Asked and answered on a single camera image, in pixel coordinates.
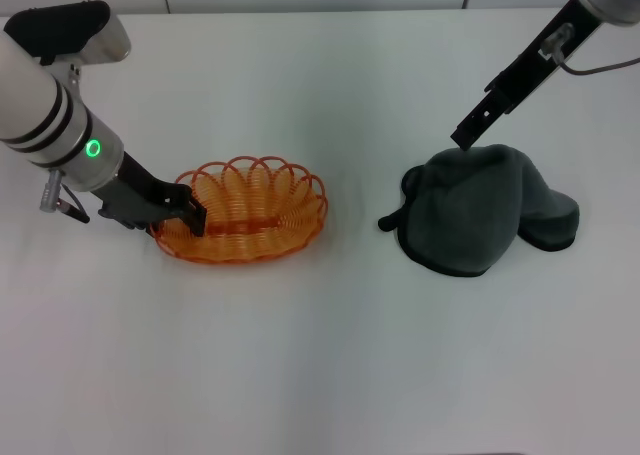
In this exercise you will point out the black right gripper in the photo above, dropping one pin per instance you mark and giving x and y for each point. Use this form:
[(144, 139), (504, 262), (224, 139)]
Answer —
[(545, 60)]

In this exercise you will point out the orange woven plastic basket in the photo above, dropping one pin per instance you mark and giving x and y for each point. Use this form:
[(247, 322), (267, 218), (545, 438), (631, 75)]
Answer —
[(250, 225)]

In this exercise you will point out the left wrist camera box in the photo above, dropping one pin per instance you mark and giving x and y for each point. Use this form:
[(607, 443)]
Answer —
[(75, 30)]

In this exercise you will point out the dark grey towel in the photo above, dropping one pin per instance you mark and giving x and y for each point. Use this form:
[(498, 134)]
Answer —
[(460, 215)]

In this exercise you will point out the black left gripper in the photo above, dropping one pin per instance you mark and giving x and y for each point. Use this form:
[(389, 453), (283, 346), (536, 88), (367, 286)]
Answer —
[(135, 195)]

